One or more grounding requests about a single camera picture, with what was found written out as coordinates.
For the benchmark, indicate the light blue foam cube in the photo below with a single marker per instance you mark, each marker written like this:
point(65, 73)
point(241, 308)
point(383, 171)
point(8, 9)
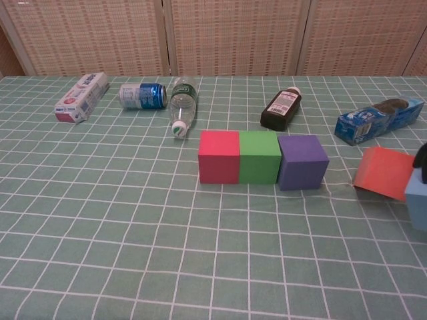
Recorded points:
point(418, 203)

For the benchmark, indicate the green foam cube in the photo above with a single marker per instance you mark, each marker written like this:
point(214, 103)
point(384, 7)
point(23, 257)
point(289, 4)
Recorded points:
point(258, 156)

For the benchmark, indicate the green checked tablecloth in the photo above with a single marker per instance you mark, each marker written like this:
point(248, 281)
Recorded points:
point(133, 233)

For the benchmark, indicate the woven bamboo screen panel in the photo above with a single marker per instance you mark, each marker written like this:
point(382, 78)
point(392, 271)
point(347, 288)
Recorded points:
point(237, 33)
point(418, 63)
point(90, 33)
point(8, 56)
point(360, 33)

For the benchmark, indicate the blue cookie box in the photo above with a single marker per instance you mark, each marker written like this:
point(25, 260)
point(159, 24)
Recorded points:
point(370, 123)

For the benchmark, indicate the clear plastic water bottle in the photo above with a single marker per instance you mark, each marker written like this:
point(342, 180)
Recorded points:
point(182, 103)

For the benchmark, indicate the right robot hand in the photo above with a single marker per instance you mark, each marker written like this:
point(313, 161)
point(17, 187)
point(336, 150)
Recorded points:
point(423, 160)

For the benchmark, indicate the red foam cube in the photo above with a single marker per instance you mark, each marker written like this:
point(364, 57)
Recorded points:
point(218, 156)

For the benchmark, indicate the white pink toothpaste box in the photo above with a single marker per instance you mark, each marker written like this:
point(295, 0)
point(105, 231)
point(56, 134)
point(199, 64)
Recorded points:
point(80, 100)

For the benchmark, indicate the blue white drink can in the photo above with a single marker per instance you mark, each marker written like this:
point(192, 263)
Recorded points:
point(143, 96)

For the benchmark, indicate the orange foam cube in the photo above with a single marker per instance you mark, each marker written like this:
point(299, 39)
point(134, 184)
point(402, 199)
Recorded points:
point(383, 173)

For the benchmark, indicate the purple foam cube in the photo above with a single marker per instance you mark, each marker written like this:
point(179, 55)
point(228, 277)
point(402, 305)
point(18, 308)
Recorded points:
point(300, 163)

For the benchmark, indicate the brown medicine bottle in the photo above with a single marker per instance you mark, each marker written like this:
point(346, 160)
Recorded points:
point(282, 108)

